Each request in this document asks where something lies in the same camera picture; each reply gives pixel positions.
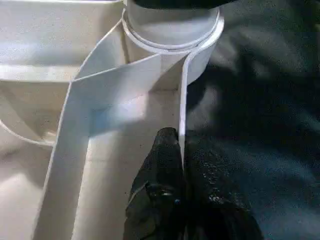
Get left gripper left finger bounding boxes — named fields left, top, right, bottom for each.
left=124, top=127, right=188, bottom=240

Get white plastic table leg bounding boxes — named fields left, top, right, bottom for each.
left=124, top=0, right=221, bottom=51

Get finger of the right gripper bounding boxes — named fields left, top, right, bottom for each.
left=133, top=0, right=238, bottom=10

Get white plastic table top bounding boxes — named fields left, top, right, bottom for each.
left=0, top=0, right=225, bottom=240

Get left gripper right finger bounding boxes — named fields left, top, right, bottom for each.
left=184, top=129, right=263, bottom=240

